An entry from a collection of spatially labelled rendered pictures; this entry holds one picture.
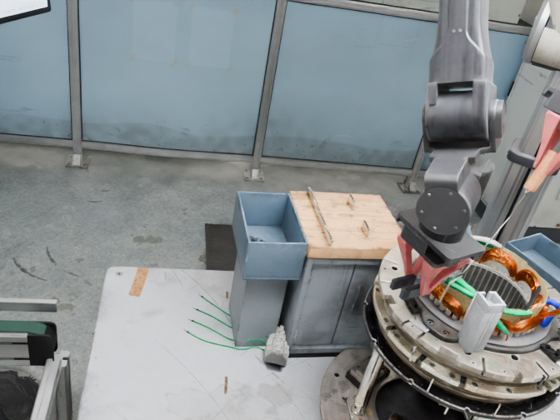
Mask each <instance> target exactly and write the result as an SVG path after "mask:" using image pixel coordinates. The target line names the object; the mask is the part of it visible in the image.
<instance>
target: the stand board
mask: <svg viewBox="0 0 560 420"><path fill-rule="evenodd" d="M289 193H290V195H291V197H292V201H293V204H294V206H295V208H296V211H297V215H298V217H299V220H300V222H301V224H302V228H303V231H304V233H305V236H306V238H307V242H308V247H307V253H306V254H307V257H308V258H350V259H384V257H385V256H386V255H387V253H388V252H389V251H390V250H392V249H393V248H395V247H396V246H397V245H398V240H397V237H398V234H399V233H400V232H401V231H402V230H401V228H400V227H399V226H398V224H397V222H396V220H395V219H394V217H393V215H392V214H391V213H390V211H389V209H388V207H387V205H386V204H385V202H384V201H383V199H382V198H381V196H380V195H371V194H352V193H335V192H312V193H313V195H314V197H315V199H316V201H317V204H318V206H319V208H320V210H321V213H322V215H323V218H324V220H325V222H326V224H327V227H328V230H329V232H330V233H331V236H332V239H333V242H332V246H329V245H328V241H327V239H326V238H325V235H324V233H323V230H322V228H321V225H320V223H319V221H318V217H317V215H316V213H315V211H314V209H313V205H312V204H311V201H310V199H309V196H308V194H307V192H299V191H289ZM349 194H352V196H353V198H354V200H355V202H356V204H355V208H354V210H352V209H351V208H350V206H349V205H348V198H349ZM363 220H366V222H367V225H368V226H369V227H370V232H369V234H368V237H365V236H364V234H363V231H362V229H361V226H362V223H363Z"/></svg>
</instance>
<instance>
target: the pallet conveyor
mask: <svg viewBox="0 0 560 420"><path fill-rule="evenodd" d="M0 311H14V312H45V313H57V312H58V300H57V299H30V298H4V297H0ZM57 349H58V334H57V325H56V324H55V322H44V321H9V320H0V365H15V366H44V369H43V373H42V378H41V382H40V384H39V388H38V391H37V396H36V399H35V403H34V406H33V409H32V414H31V417H30V420H73V399H72V384H71V368H70V353H69V351H61V352H60V354H58V353H57Z"/></svg>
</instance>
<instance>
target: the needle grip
mask: <svg viewBox="0 0 560 420"><path fill-rule="evenodd" d="M557 155H558V154H557V153H556V152H554V151H552V150H548V151H547V153H546V154H545V156H544V157H543V158H542V161H541V162H540V163H539V164H538V166H537V168H535V170H534V171H533V173H532V174H531V176H530V177H529V179H528V180H527V181H526V183H525V184H524V185H523V186H524V188H526V189H527V190H529V191H530V192H532V193H535V192H536V191H537V189H538V188H539V186H540V185H541V183H542V182H543V180H544V179H545V177H546V176H547V175H546V172H547V170H548V169H549V167H550V165H551V163H552V162H553V160H554V158H555V157H556V156H557Z"/></svg>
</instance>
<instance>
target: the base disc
mask: <svg viewBox="0 0 560 420"><path fill-rule="evenodd" d="M372 351H373V348H362V349H345V350H343V351H342V352H340V353H339V354H338V355H337V356H336V357H335V358H334V359H333V361H332V362H331V364H330V365H329V367H328V368H327V371H326V372H325V375H324V377H323V380H322V386H321V390H320V410H321V415H322V420H352V419H351V416H350V412H349V409H348V403H347V399H348V397H349V396H350V395H357V392H358V389H357V388H356V387H355V386H354V385H353V384H352V383H351V382H350V381H349V380H347V379H346V378H345V376H346V373H347V371H349V370H350V369H352V368H353V367H355V366H356V365H358V364H359V363H360V362H362V361H363V360H365V359H366V358H368V357H370V356H371V354H372ZM383 365H385V366H386V367H387V368H388V369H389V370H390V371H391V372H390V374H389V376H388V377H386V378H385V379H383V380H382V381H381V382H380V383H378V384H377V385H376V386H375V388H374V390H373V392H372V396H371V398H370V400H369V403H368V405H367V407H368V408H370V409H371V412H372V414H371V415H367V417H368V420H379V419H378V415H377V412H376V407H375V402H376V396H377V394H378V391H379V390H380V388H381V387H382V386H383V385H385V384H386V383H388V382H391V381H392V380H395V379H399V378H400V377H399V376H398V375H397V374H396V373H395V372H394V371H393V370H392V369H391V368H390V367H389V366H388V365H387V364H386V363H385V362H384V364H383ZM463 415H464V417H465V419H466V420H470V419H471V417H472V415H468V412H463Z"/></svg>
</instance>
